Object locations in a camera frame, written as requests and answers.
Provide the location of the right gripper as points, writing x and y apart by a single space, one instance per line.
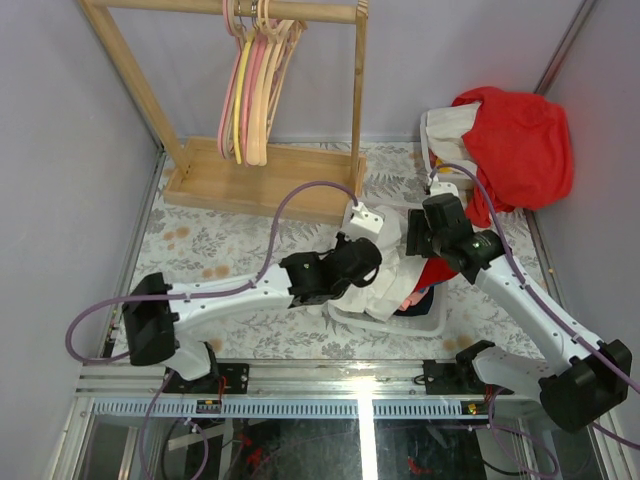
416 226

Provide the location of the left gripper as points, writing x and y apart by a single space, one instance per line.
341 241

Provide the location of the white t shirt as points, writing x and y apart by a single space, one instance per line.
390 285

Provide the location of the peach plastic hanger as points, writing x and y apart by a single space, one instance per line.
281 38

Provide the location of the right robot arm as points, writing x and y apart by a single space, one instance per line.
580 377

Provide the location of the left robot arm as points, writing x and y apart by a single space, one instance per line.
162 320

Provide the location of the red t shirt on basket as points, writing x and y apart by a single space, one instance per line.
520 143

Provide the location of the pink plastic hanger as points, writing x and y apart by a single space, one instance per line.
236 30

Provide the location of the yellow plastic hanger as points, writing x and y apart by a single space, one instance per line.
240 78

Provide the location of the pile of folded clothes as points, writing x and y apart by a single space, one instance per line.
435 272

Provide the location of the white front laundry basket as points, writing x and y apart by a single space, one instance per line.
400 327

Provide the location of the white laundry basket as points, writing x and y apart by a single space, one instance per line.
400 327
441 136

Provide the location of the wooden clothes rack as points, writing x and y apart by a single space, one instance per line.
308 179

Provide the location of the white back laundry basket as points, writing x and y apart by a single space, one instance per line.
441 136

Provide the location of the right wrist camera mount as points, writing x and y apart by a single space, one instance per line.
435 186

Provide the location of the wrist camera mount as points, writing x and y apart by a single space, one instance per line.
360 222
435 186

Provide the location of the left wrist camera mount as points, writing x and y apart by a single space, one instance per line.
360 222

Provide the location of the aluminium rail frame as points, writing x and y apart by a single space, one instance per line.
320 388

